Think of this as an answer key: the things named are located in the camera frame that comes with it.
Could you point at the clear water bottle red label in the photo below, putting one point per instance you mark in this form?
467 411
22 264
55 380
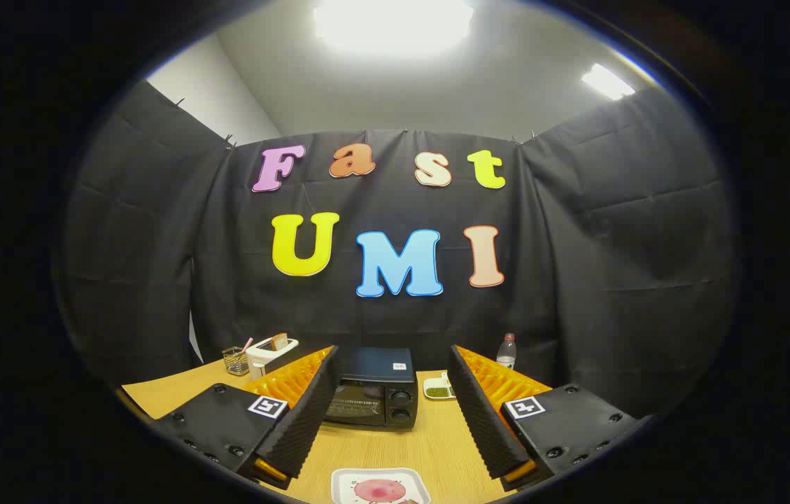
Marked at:
506 357

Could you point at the small ceiling light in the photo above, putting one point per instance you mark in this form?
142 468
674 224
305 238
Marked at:
607 82

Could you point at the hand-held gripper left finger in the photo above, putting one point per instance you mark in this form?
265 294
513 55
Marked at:
307 420

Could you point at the white square plate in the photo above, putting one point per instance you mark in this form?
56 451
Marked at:
344 483

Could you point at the pink round food slice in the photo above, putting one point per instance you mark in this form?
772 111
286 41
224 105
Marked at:
377 491

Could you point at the black toaster oven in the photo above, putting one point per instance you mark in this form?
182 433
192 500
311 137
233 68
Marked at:
381 371

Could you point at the brown bread slice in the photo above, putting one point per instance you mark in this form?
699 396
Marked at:
279 341

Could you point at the white divided dish with beans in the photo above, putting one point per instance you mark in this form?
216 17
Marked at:
436 392

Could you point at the white toaster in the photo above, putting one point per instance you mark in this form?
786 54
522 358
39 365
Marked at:
262 358

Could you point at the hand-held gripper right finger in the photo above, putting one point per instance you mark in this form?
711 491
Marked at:
482 420

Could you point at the large ceiling light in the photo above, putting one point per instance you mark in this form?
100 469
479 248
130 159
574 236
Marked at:
394 24

